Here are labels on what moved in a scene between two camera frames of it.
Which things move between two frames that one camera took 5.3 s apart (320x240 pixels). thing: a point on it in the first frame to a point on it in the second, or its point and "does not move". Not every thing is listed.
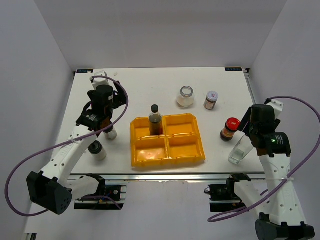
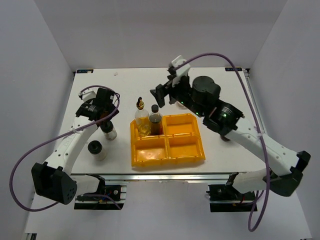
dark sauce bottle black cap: [155, 121] does not move
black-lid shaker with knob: [110, 133] does not move
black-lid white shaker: [97, 150] does not move
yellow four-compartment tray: [180, 142] does not move
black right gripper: [244, 125] to [160, 91]
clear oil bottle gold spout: [241, 151] to [141, 117]
